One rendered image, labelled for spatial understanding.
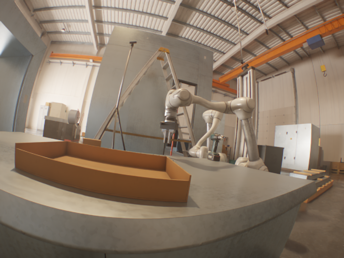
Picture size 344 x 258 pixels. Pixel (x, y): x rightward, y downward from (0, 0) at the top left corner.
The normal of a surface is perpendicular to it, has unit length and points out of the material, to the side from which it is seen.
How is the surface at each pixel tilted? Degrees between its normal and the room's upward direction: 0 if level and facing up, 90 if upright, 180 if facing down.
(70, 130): 90
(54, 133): 90
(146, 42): 90
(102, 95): 90
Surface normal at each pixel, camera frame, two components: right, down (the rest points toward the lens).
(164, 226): 0.37, -0.40
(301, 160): -0.95, -0.15
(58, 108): 0.29, -0.04
